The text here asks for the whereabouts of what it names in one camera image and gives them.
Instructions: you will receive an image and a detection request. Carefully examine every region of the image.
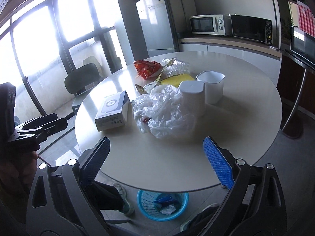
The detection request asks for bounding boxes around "white HP wifi box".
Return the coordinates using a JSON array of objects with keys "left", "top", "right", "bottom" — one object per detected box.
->
[{"left": 94, "top": 91, "right": 130, "bottom": 132}]

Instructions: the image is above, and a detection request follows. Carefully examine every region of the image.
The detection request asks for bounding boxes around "white paper cup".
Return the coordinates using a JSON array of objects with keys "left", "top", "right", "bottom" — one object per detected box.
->
[
  {"left": 196, "top": 70, "right": 225, "bottom": 104},
  {"left": 179, "top": 80, "right": 206, "bottom": 117}
]

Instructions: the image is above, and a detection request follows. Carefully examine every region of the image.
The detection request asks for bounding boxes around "white plastic bag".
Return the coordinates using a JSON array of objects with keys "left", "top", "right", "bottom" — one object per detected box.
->
[{"left": 131, "top": 85, "right": 196, "bottom": 139}]

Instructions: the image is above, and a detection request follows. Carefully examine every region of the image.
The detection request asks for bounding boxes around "yellow sponge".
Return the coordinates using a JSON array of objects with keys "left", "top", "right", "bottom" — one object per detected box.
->
[{"left": 160, "top": 74, "right": 194, "bottom": 87}]

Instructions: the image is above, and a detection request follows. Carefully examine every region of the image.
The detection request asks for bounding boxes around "blue plastic trash basket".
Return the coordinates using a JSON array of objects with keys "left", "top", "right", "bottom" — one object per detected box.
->
[{"left": 137, "top": 190, "right": 189, "bottom": 222}]

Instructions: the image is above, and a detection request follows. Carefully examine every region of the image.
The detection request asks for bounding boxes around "person's left hand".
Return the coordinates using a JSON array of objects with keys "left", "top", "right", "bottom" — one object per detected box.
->
[{"left": 1, "top": 151, "right": 38, "bottom": 193}]

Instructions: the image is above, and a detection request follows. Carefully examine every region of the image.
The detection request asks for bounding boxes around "round white table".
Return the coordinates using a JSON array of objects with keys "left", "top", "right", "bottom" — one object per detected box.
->
[{"left": 75, "top": 52, "right": 282, "bottom": 192}]

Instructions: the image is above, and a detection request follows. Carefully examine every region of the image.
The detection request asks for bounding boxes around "left grey sneaker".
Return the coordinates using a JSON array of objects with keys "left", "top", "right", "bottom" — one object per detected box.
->
[{"left": 113, "top": 182, "right": 134, "bottom": 217}]

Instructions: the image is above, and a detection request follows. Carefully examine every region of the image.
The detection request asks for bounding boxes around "grey sneaker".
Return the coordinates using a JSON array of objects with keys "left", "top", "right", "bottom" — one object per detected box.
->
[
  {"left": 113, "top": 182, "right": 134, "bottom": 217},
  {"left": 180, "top": 203, "right": 220, "bottom": 232}
]

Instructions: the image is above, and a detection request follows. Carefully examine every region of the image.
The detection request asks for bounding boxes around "right grey sneaker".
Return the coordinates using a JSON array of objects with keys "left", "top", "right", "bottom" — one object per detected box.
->
[{"left": 180, "top": 203, "right": 220, "bottom": 232}]

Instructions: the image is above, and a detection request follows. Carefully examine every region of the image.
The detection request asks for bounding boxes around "blue snack wrapper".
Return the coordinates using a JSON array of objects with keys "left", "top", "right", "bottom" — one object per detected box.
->
[{"left": 153, "top": 193, "right": 180, "bottom": 206}]

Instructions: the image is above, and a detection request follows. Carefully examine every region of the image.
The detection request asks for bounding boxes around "clear crumpled plastic wrap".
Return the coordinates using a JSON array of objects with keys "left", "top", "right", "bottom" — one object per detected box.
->
[{"left": 160, "top": 204, "right": 176, "bottom": 215}]

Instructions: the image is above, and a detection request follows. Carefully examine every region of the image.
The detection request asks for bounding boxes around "dark green chair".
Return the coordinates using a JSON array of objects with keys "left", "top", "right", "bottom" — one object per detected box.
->
[{"left": 64, "top": 63, "right": 101, "bottom": 114}]

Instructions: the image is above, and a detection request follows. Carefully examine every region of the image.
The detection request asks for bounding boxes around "clear foil wrapper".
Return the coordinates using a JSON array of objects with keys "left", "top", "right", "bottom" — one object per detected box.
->
[{"left": 143, "top": 58, "right": 191, "bottom": 94}]

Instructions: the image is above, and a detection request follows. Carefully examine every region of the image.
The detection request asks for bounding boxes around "red snack bag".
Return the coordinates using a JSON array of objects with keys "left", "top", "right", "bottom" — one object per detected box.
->
[{"left": 133, "top": 60, "right": 162, "bottom": 79}]

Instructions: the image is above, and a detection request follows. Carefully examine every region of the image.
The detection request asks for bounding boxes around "black microwave oven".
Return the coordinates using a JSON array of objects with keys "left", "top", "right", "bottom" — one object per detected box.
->
[{"left": 231, "top": 15, "right": 273, "bottom": 44}]

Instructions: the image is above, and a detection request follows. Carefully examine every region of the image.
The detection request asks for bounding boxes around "white microwave oven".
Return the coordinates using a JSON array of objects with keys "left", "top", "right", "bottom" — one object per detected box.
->
[{"left": 190, "top": 14, "right": 232, "bottom": 36}]

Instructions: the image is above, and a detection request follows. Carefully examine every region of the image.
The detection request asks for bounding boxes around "silver refrigerator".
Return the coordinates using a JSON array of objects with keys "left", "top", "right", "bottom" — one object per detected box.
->
[{"left": 136, "top": 0, "right": 179, "bottom": 57}]

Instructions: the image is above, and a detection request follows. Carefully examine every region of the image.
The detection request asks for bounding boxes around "red checkered gift bag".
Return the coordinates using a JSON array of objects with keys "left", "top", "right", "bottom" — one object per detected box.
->
[{"left": 297, "top": 1, "right": 315, "bottom": 37}]

